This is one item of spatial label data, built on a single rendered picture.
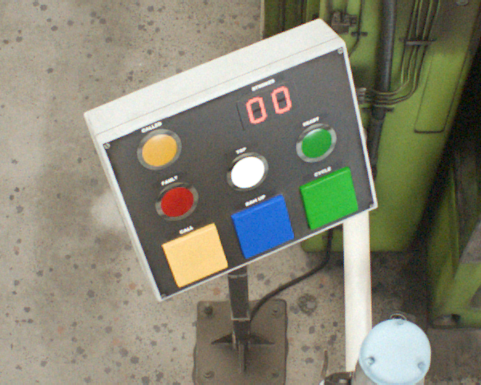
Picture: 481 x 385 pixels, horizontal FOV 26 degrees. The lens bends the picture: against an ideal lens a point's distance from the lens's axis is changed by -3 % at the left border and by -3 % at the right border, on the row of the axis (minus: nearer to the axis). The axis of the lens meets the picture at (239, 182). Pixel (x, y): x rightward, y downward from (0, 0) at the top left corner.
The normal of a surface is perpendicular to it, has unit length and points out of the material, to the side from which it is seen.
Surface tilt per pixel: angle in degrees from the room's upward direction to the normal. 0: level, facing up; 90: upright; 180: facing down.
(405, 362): 0
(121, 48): 0
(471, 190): 42
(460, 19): 90
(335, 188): 60
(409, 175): 90
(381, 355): 1
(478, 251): 90
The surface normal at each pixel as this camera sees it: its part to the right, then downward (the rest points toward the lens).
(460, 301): -0.01, 0.91
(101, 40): -0.02, -0.41
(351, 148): 0.35, 0.51
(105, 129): -0.22, -0.77
